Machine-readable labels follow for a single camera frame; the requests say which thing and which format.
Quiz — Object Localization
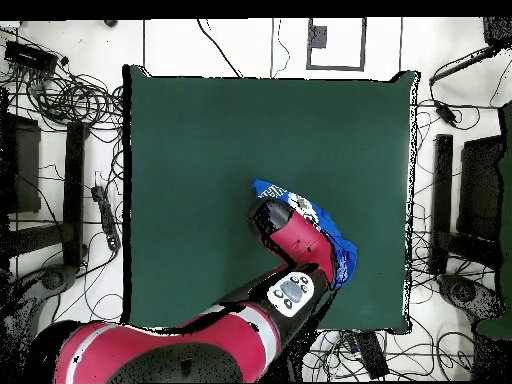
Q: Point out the coiled black cables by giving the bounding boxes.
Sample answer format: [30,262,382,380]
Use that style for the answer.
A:
[23,71,125,131]

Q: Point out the black power adapter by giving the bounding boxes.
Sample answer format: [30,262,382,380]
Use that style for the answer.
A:
[433,99,458,126]

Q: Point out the grey square floor frame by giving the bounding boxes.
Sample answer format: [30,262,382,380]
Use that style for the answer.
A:
[305,16,367,73]

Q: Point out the blue printed t-shirt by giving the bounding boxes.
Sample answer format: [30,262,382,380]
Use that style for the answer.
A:
[251,178,359,290]

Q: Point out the dark grey square patch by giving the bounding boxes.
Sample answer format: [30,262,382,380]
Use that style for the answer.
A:
[308,24,329,50]

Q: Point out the black stand bar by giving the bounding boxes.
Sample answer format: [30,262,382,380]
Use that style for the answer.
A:
[428,133,455,276]
[61,120,90,268]

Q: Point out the grey chair base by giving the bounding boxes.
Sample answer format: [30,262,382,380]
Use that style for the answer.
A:
[436,273,503,321]
[39,263,78,291]

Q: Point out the black box device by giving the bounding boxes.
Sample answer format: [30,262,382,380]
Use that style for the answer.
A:
[3,39,60,74]

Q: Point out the black power strip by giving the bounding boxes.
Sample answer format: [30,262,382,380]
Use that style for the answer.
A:
[90,184,122,252]
[341,331,390,380]

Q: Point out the black rod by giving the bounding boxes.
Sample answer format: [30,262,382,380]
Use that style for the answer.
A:
[428,44,501,87]

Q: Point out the black flat panel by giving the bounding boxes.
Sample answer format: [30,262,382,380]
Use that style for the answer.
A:
[0,113,42,215]
[456,134,506,242]

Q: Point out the black speckled box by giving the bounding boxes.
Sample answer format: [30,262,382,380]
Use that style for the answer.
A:
[482,16,512,47]

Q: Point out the dark green table cloth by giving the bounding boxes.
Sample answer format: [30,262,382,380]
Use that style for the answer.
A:
[121,63,420,336]

